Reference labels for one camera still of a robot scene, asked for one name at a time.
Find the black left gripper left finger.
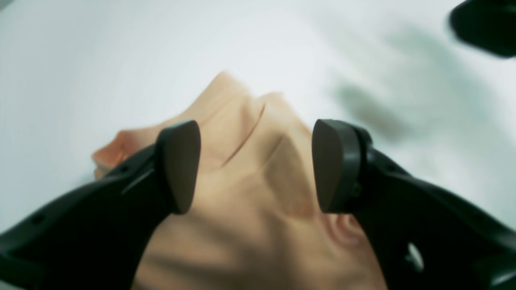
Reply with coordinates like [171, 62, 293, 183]
[0, 120, 201, 290]

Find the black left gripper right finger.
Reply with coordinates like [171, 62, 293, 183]
[312, 119, 516, 290]

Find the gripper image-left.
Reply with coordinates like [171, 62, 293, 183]
[449, 0, 516, 58]

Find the peach t-shirt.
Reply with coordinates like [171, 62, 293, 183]
[92, 72, 387, 290]

